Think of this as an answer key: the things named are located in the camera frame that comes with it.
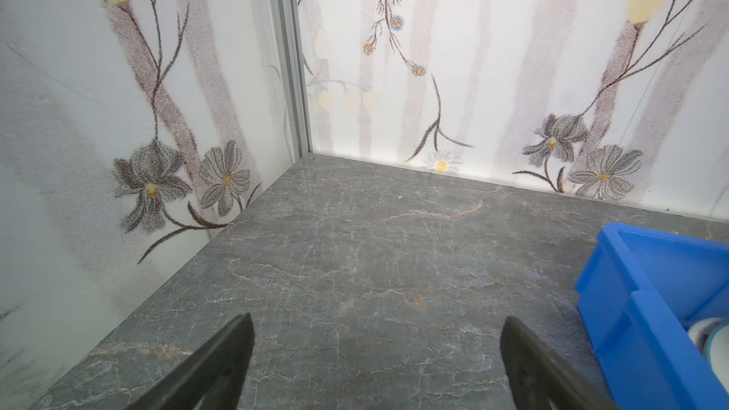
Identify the blue plastic bin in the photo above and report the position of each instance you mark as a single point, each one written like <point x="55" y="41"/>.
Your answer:
<point x="639" y="294"/>

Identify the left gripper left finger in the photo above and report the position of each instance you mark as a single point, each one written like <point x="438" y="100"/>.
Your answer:
<point x="212" y="377"/>

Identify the white watermelon plate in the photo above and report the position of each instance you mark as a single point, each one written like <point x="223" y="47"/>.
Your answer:
<point x="710" y="337"/>

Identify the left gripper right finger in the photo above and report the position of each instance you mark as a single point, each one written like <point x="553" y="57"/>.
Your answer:
<point x="540" y="378"/>

